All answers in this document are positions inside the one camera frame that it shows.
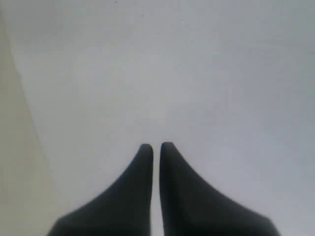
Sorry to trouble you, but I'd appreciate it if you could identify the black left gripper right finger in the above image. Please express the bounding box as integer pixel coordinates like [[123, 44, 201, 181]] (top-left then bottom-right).
[[159, 142, 279, 236]]

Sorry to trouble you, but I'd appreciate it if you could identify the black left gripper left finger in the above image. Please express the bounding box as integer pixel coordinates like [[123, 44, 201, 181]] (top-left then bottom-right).
[[48, 144, 154, 236]]

